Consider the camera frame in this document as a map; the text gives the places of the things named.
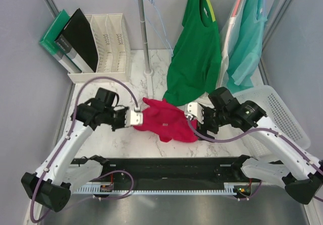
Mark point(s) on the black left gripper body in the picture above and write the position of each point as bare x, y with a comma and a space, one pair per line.
119, 118

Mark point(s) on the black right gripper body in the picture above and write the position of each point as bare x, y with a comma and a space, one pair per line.
210, 122

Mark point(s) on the red t shirt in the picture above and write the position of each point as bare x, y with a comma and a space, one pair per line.
167, 121

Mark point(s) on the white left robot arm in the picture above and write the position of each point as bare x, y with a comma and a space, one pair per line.
51, 185

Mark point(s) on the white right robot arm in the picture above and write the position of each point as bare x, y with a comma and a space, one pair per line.
299, 174

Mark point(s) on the green t shirt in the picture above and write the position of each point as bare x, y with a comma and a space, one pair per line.
196, 61

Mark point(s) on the teal t shirt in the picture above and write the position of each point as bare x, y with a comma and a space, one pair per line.
247, 52

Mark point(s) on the white plastic laundry basket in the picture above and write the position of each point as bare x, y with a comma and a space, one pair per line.
268, 99

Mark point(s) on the white file organizer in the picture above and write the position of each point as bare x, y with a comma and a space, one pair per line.
112, 43

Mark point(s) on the green folder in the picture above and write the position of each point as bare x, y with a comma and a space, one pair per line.
48, 42

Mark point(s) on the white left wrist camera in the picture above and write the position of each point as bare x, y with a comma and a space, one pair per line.
133, 118

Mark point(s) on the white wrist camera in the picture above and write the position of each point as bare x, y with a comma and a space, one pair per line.
133, 118
193, 110

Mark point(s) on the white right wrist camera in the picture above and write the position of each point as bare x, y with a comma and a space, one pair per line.
193, 110

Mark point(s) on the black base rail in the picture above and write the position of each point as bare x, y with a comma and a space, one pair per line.
193, 173

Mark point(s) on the white slotted cable duct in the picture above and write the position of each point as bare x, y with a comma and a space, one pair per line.
95, 188

